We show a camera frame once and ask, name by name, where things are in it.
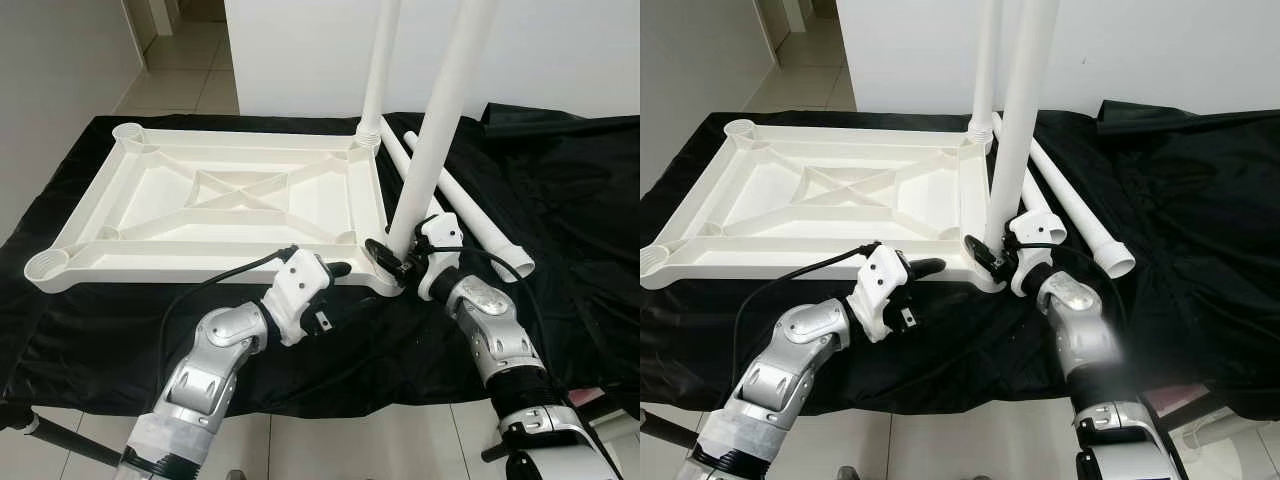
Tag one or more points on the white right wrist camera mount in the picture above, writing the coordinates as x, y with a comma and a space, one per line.
1035, 230
440, 232

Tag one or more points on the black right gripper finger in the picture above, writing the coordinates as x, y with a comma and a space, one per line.
382, 262
979, 258

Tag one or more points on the white door frame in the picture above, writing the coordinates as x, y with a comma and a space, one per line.
133, 30
772, 30

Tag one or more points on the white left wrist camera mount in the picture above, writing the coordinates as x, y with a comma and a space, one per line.
295, 290
880, 285

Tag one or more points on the pink sheet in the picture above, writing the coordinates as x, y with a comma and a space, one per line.
588, 395

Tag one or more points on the white plastic table top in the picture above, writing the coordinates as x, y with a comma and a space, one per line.
740, 220
100, 230

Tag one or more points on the black cloth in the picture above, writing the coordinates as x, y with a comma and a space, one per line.
1200, 200
580, 200

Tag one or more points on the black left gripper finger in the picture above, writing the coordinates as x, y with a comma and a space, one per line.
337, 270
925, 268

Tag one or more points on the white round lamp base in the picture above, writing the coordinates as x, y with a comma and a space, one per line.
1235, 450

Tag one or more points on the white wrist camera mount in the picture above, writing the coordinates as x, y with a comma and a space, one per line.
440, 232
880, 285
1035, 230
295, 290

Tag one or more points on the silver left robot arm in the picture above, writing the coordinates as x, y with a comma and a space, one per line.
205, 370
790, 370

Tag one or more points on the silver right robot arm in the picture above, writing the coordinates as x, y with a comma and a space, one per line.
495, 330
1085, 330

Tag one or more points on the black metal stand leg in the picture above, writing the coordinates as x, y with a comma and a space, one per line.
80, 447
1195, 402
597, 397
670, 432

